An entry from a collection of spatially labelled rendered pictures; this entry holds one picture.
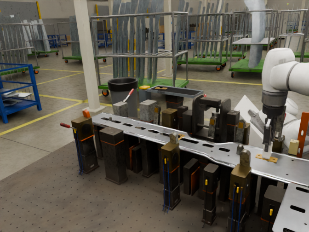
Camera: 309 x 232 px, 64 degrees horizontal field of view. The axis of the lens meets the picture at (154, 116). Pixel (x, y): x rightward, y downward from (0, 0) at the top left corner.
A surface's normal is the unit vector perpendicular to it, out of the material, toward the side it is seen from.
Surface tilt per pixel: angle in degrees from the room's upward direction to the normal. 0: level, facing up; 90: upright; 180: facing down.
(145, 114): 90
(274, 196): 0
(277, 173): 0
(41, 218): 0
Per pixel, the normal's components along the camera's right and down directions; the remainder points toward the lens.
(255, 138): -0.48, 0.33
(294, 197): -0.04, -0.94
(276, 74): -0.80, 0.17
